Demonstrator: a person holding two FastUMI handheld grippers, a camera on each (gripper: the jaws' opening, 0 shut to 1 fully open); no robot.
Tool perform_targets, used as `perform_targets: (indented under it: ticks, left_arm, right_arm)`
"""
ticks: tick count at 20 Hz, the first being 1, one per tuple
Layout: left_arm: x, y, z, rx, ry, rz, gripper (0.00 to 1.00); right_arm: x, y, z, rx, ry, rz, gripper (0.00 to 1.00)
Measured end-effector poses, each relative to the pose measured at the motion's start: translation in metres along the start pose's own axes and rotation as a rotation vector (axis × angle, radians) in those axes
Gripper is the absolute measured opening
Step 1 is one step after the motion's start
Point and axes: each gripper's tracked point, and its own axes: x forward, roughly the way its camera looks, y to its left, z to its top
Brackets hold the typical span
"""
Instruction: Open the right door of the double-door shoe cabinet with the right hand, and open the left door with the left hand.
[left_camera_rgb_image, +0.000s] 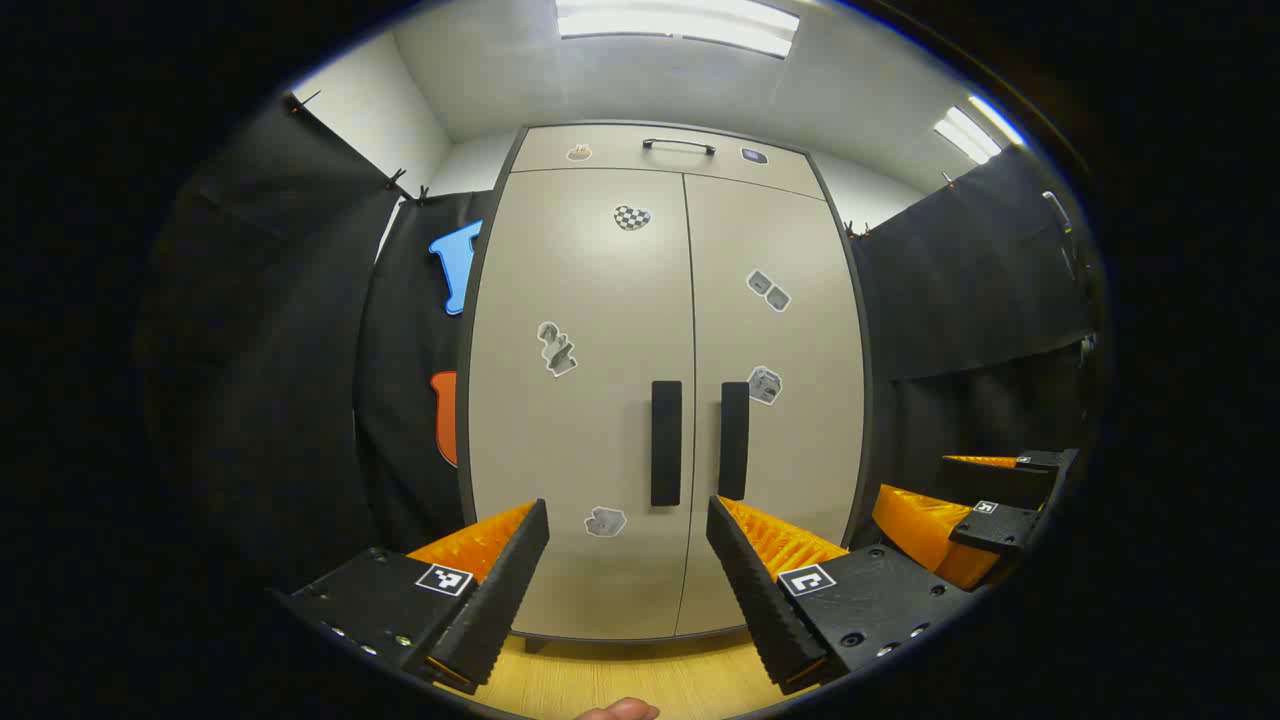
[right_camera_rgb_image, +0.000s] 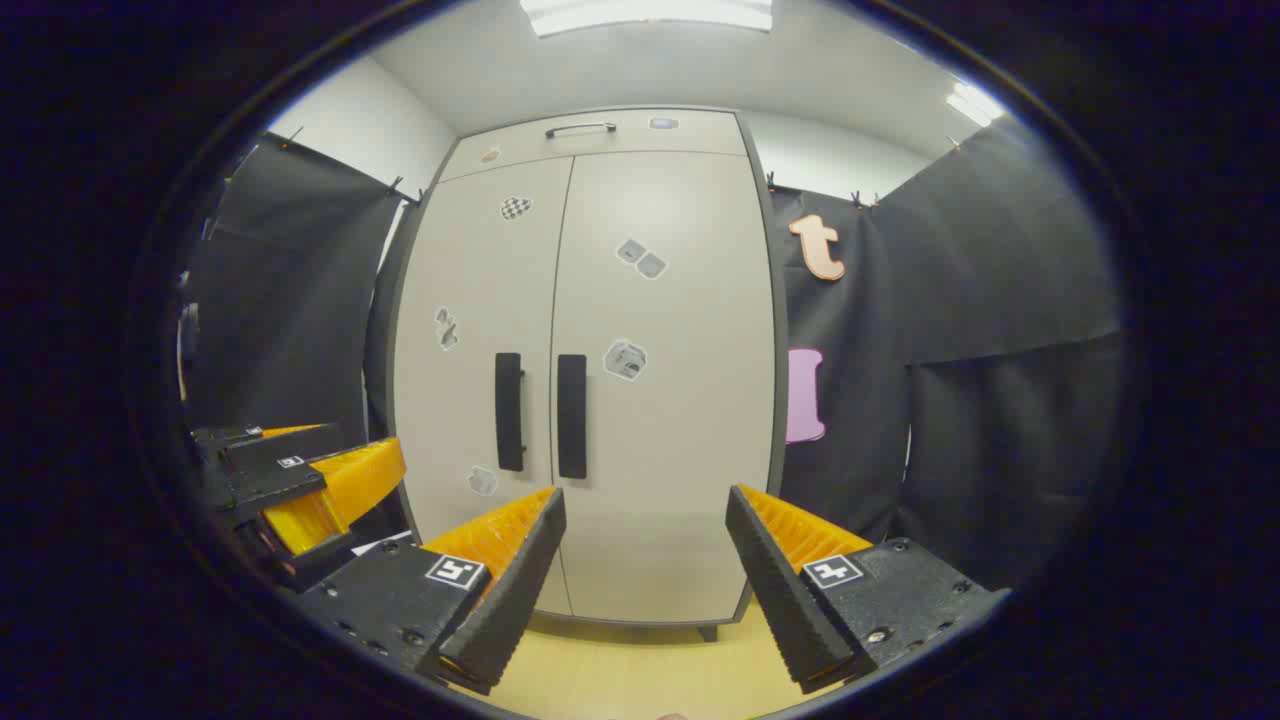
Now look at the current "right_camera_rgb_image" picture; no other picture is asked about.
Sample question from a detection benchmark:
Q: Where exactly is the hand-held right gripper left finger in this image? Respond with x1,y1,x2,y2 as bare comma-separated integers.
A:
300,487,568,696

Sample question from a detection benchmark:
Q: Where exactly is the black backdrop cloth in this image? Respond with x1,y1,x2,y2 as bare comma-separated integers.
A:
768,118,1123,593
185,135,421,546

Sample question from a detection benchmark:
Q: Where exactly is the black door handle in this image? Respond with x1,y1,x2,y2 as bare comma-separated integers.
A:
495,352,526,473
557,354,588,480

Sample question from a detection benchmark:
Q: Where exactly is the small ceiling light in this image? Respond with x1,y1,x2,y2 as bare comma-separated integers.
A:
945,82,1006,127

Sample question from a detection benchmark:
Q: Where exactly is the beige double-door shoe cabinet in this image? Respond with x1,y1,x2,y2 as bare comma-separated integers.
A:
365,105,791,643

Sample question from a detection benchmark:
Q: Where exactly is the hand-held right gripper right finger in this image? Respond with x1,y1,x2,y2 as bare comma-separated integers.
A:
725,485,1011,694

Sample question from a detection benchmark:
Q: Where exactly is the long ceiling light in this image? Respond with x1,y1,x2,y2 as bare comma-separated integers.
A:
520,0,773,38

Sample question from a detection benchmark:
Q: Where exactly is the beige cabinet drawer front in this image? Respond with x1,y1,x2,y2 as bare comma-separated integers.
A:
440,108,749,183

